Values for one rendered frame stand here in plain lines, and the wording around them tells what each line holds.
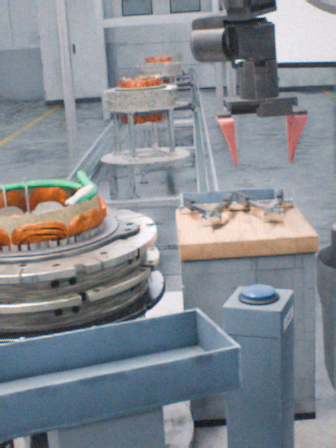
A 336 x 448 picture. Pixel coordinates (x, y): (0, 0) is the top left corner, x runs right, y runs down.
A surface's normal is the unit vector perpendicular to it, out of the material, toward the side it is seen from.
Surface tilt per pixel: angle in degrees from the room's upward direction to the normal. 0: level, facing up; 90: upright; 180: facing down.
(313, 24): 83
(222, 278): 90
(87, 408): 90
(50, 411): 90
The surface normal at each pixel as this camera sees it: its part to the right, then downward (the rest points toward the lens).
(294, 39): -0.48, 0.14
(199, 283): 0.02, 0.27
